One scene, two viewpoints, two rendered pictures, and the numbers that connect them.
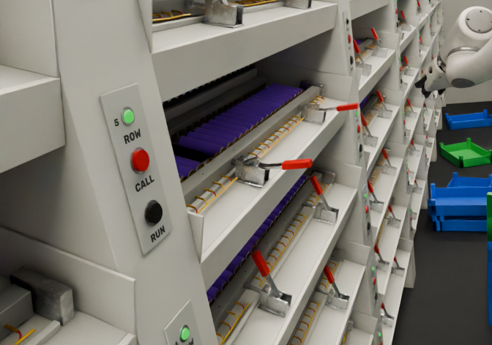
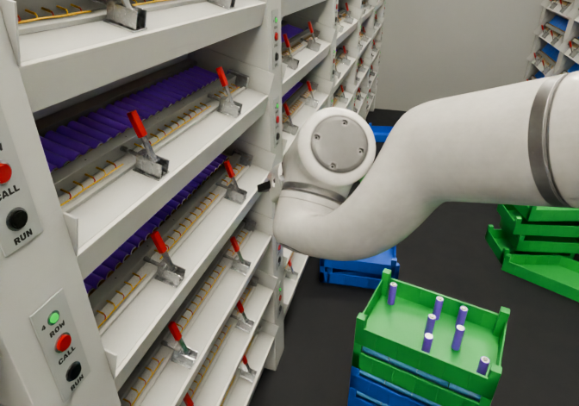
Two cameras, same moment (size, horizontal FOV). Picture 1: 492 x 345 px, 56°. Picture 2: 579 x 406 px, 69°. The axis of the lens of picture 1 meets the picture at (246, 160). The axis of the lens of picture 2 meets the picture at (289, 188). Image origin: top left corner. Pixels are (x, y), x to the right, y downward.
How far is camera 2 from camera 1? 0.74 m
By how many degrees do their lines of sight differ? 15
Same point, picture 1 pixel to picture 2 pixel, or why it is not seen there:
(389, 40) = (261, 80)
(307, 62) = not seen: outside the picture
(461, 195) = not seen: hidden behind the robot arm
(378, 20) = (246, 46)
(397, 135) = (266, 207)
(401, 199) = (267, 281)
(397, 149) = (265, 224)
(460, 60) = (293, 214)
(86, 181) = not seen: outside the picture
